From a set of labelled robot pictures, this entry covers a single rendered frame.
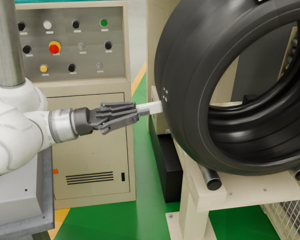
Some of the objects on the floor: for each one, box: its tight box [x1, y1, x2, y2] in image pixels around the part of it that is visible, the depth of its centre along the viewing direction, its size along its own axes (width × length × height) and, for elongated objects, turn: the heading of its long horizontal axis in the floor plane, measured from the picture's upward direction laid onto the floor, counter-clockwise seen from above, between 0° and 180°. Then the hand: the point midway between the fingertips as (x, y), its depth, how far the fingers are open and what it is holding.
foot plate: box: [165, 211, 217, 240], centre depth 169 cm, size 27×27×2 cm
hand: (149, 108), depth 76 cm, fingers closed
